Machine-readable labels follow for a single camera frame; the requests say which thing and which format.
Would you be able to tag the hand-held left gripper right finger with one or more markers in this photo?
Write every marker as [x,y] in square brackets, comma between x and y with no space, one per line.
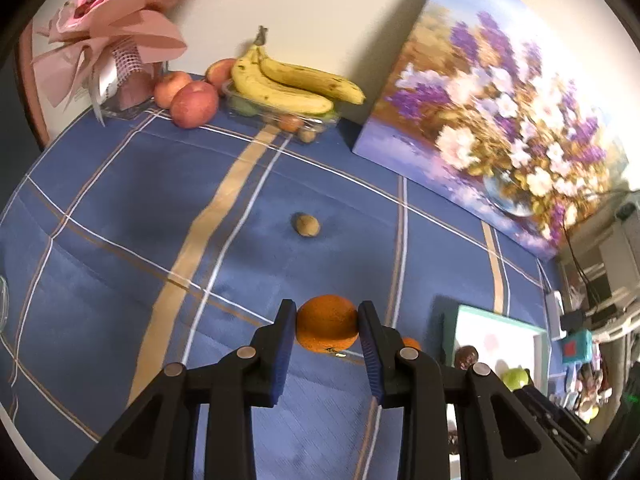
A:
[372,360]

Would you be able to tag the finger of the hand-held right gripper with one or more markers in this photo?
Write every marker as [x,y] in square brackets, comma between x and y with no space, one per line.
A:
[555,410]
[560,435]

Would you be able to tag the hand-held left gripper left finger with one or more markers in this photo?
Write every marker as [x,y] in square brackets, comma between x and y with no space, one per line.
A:
[279,360]

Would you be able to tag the large orange tangerine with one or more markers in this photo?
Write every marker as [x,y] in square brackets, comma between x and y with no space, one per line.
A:
[327,322]

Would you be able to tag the white tray with teal rim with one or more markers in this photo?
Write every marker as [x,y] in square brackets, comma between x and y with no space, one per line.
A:
[500,340]

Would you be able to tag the pile of small trinkets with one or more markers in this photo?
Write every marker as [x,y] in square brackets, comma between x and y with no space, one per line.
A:
[587,385]

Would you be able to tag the small orange kumquat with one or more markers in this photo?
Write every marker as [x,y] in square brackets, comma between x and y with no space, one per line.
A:
[411,344]

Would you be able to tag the teal box with red label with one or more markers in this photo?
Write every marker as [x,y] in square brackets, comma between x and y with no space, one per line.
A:
[576,346]

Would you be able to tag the black power adapter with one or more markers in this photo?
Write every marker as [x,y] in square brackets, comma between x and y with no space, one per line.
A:
[572,320]

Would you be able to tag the white power strip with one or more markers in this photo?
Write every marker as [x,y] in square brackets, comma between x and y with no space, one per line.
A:
[554,315]

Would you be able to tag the brown wrinkled date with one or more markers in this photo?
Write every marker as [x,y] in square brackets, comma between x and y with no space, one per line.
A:
[467,357]

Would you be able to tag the brown kiwi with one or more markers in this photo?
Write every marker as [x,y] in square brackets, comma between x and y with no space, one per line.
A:
[306,225]

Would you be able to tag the white printer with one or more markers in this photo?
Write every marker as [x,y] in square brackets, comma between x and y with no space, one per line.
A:
[615,260]

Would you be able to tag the small brown longan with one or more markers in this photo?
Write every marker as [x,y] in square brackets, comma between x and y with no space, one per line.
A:
[307,136]

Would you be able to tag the small orange fruit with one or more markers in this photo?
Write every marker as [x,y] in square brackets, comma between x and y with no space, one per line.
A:
[290,122]

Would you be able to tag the clear plastic fruit container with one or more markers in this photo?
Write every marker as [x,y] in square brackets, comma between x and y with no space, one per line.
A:
[325,119]

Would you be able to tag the green fruit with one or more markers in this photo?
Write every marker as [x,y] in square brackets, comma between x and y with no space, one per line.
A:
[245,105]

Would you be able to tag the yellow banana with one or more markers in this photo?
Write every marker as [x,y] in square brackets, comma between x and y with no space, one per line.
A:
[320,82]
[270,95]

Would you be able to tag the large red apple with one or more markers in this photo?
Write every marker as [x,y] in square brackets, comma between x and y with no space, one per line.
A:
[194,105]

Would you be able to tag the flower painting canvas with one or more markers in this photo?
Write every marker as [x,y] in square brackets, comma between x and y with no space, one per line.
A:
[500,110]

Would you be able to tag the clear glass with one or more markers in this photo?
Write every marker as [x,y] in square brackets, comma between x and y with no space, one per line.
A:
[3,305]

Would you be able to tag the pale red apple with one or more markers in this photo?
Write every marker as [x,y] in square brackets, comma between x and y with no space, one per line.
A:
[170,87]
[220,70]

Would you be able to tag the brown wooden chair back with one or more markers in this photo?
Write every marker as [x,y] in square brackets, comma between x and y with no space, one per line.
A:
[32,100]

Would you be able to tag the pink wrapped flower bouquet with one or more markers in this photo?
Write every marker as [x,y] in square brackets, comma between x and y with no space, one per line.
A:
[115,25]

